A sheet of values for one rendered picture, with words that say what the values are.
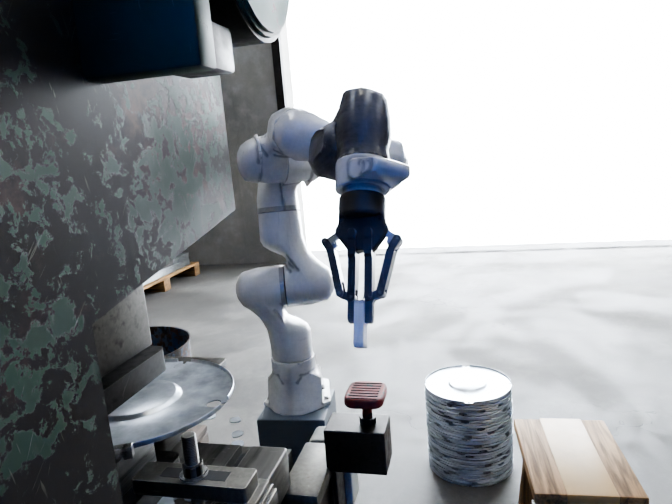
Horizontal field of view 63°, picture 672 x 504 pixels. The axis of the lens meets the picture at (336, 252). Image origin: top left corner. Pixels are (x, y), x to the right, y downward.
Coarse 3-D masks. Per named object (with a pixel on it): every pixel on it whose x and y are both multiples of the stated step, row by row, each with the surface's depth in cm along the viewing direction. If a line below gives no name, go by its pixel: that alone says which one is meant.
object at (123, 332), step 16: (128, 304) 68; (144, 304) 72; (112, 320) 65; (128, 320) 68; (144, 320) 72; (96, 336) 62; (112, 336) 65; (128, 336) 68; (144, 336) 71; (112, 352) 65; (128, 352) 68; (112, 368) 65
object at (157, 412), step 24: (168, 360) 96; (192, 360) 95; (168, 384) 85; (192, 384) 86; (216, 384) 85; (120, 408) 78; (144, 408) 77; (168, 408) 78; (192, 408) 77; (216, 408) 76; (120, 432) 72; (144, 432) 72; (168, 432) 70
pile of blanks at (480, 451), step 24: (432, 408) 181; (456, 408) 174; (480, 408) 174; (504, 408) 178; (432, 432) 185; (456, 432) 176; (480, 432) 174; (504, 432) 177; (432, 456) 187; (456, 456) 178; (480, 456) 176; (504, 456) 180; (456, 480) 180; (480, 480) 177
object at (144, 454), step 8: (136, 448) 69; (144, 448) 71; (152, 448) 72; (136, 456) 69; (144, 456) 71; (152, 456) 72; (120, 464) 66; (128, 464) 67; (136, 464) 69; (144, 464) 71; (120, 472) 66; (128, 472) 67; (136, 472) 69; (120, 480) 66; (128, 480) 67; (128, 488) 67
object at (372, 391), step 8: (352, 384) 86; (360, 384) 85; (368, 384) 85; (376, 384) 85; (384, 384) 85; (352, 392) 83; (360, 392) 83; (368, 392) 82; (376, 392) 82; (384, 392) 83; (344, 400) 82; (352, 400) 81; (360, 400) 81; (368, 400) 80; (376, 400) 80; (352, 408) 81; (360, 408) 81; (368, 408) 80; (376, 408) 80; (368, 416) 84
